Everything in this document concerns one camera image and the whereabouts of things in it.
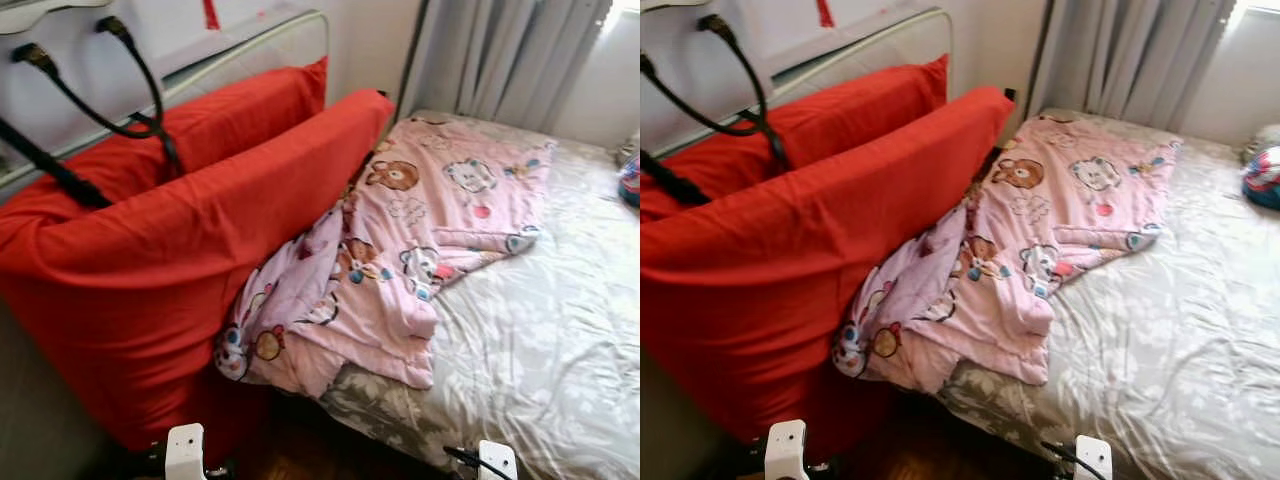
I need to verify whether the stars and stripes bolster pillow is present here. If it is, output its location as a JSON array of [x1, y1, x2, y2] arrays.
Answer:
[[618, 155, 641, 210], [1241, 145, 1280, 212]]

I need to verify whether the pink cartoon print blanket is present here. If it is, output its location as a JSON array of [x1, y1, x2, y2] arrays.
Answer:
[[832, 113, 1182, 395], [213, 115, 555, 400]]

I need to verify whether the white curved plastic part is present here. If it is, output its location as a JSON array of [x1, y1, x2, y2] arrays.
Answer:
[[0, 0, 113, 36]]

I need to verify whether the white rounded headboard frame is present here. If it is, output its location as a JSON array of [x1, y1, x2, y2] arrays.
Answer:
[[0, 10, 332, 193], [640, 8, 954, 161]]

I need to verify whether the flat red cushion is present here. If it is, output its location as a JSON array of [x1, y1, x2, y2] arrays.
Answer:
[[640, 55, 950, 222], [0, 58, 330, 227]]

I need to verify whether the thick black strap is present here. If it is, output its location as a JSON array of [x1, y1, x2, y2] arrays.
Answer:
[[640, 150, 714, 207], [0, 118, 113, 210]]

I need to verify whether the grey pleated curtain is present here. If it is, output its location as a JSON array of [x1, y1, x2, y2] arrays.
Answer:
[[1028, 0, 1237, 132], [400, 0, 614, 137]]

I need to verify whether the large red wedge cushion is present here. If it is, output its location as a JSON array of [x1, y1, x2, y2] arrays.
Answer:
[[640, 85, 1017, 448], [0, 88, 397, 453]]

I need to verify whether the bed with beige floral sheet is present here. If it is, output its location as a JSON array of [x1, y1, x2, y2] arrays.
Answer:
[[320, 108, 641, 480], [940, 106, 1280, 480]]

